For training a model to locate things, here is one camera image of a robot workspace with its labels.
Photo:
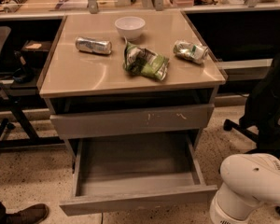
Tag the grey drawer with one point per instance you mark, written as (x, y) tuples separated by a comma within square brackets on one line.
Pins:
[(133, 172), (132, 121)]

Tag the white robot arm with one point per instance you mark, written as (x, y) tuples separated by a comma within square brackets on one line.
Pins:
[(248, 182)]

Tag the grey drawer cabinet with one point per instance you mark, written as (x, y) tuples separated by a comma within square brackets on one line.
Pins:
[(82, 82)]

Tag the grey top drawer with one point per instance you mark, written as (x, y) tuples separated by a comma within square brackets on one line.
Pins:
[(132, 121)]

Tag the green chip bag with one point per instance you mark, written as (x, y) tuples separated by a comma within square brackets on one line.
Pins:
[(144, 62)]

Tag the silver soda can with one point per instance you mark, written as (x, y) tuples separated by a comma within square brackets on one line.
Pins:
[(91, 45)]

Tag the white ceramic bowl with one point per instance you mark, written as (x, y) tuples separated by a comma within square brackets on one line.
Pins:
[(130, 27)]

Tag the black box with label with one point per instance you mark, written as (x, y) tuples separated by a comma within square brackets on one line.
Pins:
[(36, 52)]

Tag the black office chair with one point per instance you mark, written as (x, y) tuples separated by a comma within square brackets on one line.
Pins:
[(262, 113)]

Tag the brown shoe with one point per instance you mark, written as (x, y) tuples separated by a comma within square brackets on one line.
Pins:
[(30, 215)]

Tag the black coiled tool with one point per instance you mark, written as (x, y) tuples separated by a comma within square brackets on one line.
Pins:
[(13, 5)]

